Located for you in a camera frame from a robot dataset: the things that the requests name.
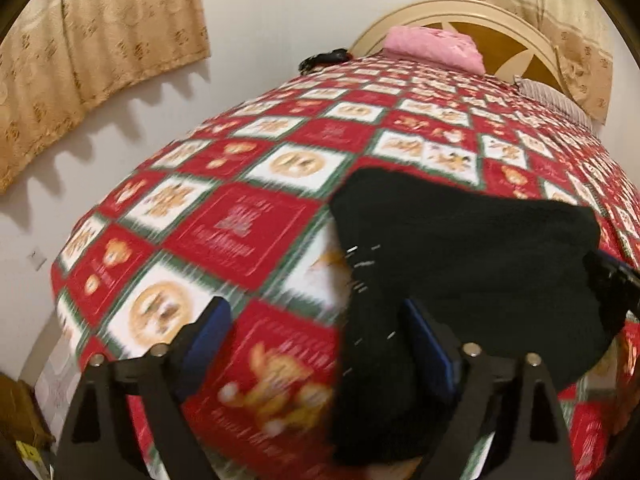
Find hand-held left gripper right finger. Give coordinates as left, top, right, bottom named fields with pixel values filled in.
left=402, top=299, right=576, bottom=480

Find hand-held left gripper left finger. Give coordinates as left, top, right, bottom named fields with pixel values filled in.
left=52, top=296, right=233, bottom=480

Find cream wooden headboard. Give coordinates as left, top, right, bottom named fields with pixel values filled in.
left=348, top=0, right=576, bottom=101

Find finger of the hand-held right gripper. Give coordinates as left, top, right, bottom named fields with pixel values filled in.
left=582, top=250, right=640, bottom=318

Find grey striped pillow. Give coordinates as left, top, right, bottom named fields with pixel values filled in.
left=515, top=76, right=601, bottom=133

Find red printed blanket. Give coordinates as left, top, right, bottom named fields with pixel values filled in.
left=50, top=50, right=640, bottom=480

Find pink pillow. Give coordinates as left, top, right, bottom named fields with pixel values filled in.
left=384, top=26, right=487, bottom=75

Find white bed sheet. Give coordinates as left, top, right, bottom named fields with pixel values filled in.
left=35, top=332, right=83, bottom=413

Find black pants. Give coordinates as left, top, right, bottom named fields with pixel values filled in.
left=325, top=167, right=631, bottom=468

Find brown wooden cabinet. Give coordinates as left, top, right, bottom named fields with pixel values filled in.
left=0, top=372, right=56, bottom=461

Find dark cloth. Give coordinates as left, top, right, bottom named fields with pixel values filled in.
left=299, top=48, right=349, bottom=73

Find beige patterned curtain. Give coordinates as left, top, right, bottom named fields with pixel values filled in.
left=434, top=0, right=615, bottom=126
left=0, top=0, right=211, bottom=196

